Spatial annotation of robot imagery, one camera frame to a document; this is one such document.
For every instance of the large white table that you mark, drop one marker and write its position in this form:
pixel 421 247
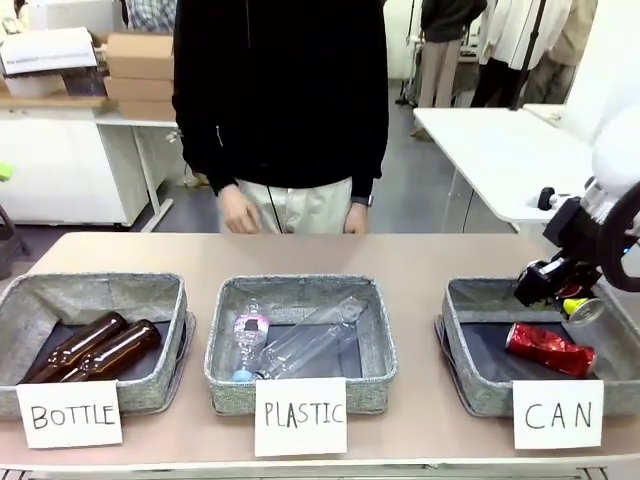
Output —
pixel 500 145

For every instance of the small clear bottle blue cap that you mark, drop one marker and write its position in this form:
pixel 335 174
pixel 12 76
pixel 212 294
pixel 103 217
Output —
pixel 247 335

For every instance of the wooden shelf board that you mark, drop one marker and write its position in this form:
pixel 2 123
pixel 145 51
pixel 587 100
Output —
pixel 55 101

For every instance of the person black hoodie torso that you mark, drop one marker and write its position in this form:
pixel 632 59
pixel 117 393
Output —
pixel 280 90

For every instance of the grey fabric basket plastic label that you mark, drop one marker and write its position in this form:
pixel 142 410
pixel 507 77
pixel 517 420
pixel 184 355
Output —
pixel 300 287

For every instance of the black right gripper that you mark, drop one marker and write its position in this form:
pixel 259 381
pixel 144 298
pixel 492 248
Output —
pixel 575 240

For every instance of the flat brown cardboard box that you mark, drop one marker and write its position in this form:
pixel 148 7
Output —
pixel 150 110
pixel 142 89

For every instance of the dark plastic crate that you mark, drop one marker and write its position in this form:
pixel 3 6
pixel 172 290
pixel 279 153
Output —
pixel 85 82

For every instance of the white desk with legs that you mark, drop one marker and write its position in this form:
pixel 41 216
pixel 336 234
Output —
pixel 145 122

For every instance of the person left hand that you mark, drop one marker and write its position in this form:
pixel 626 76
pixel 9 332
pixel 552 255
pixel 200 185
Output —
pixel 359 220

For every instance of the white paper sign PLASTIC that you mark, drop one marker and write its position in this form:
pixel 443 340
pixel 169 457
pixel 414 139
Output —
pixel 300 417

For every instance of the white paper sign BOTTLE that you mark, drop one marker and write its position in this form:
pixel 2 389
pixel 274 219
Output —
pixel 70 415

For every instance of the crushed red can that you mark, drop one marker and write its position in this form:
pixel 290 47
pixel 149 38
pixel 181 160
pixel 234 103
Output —
pixel 550 350

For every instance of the person right forearm black sleeve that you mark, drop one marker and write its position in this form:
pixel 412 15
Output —
pixel 210 170

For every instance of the black tripod pole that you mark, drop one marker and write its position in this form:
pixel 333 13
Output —
pixel 529 50

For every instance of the brown glass bottle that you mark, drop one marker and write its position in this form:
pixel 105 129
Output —
pixel 75 345
pixel 120 350

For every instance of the grey fabric basket can label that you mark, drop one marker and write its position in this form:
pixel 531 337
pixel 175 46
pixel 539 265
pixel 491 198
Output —
pixel 480 395

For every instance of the large clear plastic bottle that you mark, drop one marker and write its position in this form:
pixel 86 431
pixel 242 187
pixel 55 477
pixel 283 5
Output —
pixel 310 340

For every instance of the white cardboard box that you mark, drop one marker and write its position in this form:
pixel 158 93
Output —
pixel 47 52

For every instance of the bystander in plaid shirt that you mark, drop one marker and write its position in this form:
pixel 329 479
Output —
pixel 150 12

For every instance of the person beige trousers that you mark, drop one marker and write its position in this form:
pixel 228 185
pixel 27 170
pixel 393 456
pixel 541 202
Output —
pixel 305 205

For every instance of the bystander in white coat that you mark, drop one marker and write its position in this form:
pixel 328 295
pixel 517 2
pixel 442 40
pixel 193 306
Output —
pixel 500 45

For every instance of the person left forearm black sleeve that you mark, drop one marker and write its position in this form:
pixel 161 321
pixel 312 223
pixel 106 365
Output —
pixel 367 175

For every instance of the bystander dark jacket beige trousers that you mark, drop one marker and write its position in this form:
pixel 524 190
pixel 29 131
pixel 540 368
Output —
pixel 445 50

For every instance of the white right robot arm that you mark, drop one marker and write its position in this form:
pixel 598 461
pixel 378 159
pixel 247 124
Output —
pixel 615 150

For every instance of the person right hand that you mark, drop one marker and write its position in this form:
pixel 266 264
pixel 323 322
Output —
pixel 240 212

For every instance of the black wrist watch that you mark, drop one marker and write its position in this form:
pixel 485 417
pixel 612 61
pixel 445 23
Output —
pixel 362 200

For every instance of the open brown cardboard box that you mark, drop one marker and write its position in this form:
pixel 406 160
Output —
pixel 142 60

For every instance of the dark chair base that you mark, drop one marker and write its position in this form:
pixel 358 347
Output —
pixel 12 240

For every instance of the white cabinet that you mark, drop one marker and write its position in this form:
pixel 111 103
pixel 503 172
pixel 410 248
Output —
pixel 65 165

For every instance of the white plastic tray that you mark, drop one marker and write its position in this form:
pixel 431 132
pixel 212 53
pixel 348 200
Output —
pixel 35 86

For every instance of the grey fabric basket bottle label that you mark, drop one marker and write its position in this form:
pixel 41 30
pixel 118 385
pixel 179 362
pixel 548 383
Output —
pixel 150 395

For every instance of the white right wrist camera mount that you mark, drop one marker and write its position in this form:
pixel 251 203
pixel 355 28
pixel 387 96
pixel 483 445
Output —
pixel 562 201

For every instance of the white paper sign CAN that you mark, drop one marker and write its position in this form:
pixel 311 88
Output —
pixel 557 415

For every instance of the bystander in tan jacket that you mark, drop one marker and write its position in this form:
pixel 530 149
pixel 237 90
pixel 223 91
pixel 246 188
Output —
pixel 565 50

